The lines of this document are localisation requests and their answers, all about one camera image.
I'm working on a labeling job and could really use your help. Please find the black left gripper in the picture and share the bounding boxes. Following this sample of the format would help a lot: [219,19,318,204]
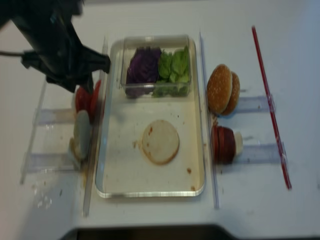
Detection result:
[21,14,111,93]

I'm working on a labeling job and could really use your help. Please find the bun slice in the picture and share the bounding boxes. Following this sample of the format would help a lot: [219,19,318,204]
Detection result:
[141,119,180,165]
[68,110,91,164]

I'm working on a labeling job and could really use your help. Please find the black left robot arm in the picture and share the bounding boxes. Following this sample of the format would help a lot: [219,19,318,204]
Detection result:
[0,0,111,94]

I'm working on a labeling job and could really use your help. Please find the red tomato slices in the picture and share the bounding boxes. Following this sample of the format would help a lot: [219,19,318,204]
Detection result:
[75,79,102,124]

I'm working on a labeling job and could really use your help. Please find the green lettuce leaves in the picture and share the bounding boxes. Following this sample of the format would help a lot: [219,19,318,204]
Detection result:
[152,46,190,98]

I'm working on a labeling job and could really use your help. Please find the sliced red meat patties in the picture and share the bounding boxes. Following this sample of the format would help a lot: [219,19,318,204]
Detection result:
[211,125,236,165]

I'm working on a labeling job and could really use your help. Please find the purple cabbage leaf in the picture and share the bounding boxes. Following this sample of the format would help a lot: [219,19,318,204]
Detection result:
[125,46,162,98]

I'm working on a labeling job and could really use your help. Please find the clear channel upper left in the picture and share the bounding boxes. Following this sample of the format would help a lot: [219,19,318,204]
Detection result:
[37,108,75,126]

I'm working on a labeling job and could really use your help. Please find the clear channel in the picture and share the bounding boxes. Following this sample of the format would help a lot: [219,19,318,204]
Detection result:
[235,95,276,114]
[37,108,75,126]
[233,143,281,164]
[21,153,80,174]

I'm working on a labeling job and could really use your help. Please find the clear plastic container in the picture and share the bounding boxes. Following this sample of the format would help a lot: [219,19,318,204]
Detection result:
[119,35,192,99]

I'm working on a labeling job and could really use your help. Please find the clear channel lower left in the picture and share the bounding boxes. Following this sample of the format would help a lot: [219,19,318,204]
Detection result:
[21,153,80,174]

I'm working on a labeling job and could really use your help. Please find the metal baking tray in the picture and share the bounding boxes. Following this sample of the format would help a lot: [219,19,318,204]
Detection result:
[95,35,206,198]

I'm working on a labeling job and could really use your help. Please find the front sesame bun top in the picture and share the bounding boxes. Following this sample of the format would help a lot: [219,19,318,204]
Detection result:
[206,64,232,114]

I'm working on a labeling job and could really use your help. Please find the sesame bun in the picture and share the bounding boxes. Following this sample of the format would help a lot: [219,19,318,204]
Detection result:
[221,71,241,116]
[206,64,232,114]

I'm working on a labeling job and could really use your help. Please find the rear sesame bun top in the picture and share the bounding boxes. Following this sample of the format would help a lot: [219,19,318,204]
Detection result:
[221,71,241,116]

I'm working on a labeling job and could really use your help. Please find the clear channel upper right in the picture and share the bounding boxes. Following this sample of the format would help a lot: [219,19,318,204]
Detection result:
[235,95,276,114]

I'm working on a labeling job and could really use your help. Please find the clear channel lower right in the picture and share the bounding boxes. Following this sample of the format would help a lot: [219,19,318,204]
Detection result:
[233,143,281,164]

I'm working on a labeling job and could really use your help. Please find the black monitor edge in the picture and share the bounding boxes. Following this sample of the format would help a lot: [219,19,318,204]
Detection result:
[59,224,245,240]

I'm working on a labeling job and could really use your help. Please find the clear rail left of tray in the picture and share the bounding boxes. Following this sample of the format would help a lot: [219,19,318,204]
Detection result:
[81,36,110,218]

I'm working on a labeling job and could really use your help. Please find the clear rail of tray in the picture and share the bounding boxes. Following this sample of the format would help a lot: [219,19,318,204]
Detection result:
[198,32,220,210]
[81,36,110,218]

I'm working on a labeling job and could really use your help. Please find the clear rail far left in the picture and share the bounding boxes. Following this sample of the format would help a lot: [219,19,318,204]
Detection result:
[19,81,47,185]

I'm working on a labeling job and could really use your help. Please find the clear rail right of tray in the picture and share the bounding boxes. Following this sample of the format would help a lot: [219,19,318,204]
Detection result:
[198,32,220,210]

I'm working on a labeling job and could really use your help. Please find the red plastic rail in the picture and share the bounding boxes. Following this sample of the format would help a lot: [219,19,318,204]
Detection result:
[251,25,292,191]

